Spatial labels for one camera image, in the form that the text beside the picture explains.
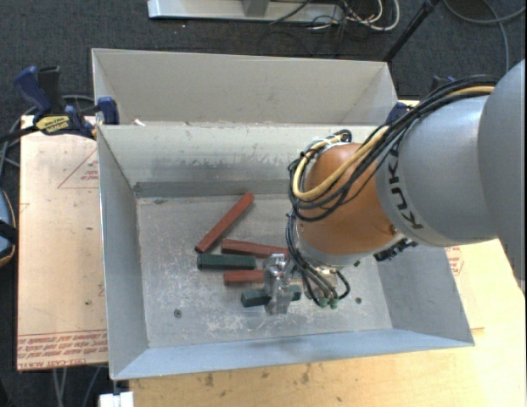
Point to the grey metal bin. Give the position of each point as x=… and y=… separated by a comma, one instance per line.
x=195, y=303

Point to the dark green block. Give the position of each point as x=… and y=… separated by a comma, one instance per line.
x=225, y=262
x=252, y=299

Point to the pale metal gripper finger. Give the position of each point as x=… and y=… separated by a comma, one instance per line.
x=280, y=303
x=275, y=271

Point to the brown cardboard board red print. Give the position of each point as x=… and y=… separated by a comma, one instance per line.
x=59, y=235

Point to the black cylinder on white bracket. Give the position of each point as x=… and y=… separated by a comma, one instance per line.
x=392, y=250

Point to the red-brown flat block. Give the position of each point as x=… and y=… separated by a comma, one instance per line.
x=242, y=277
x=250, y=248
x=225, y=223

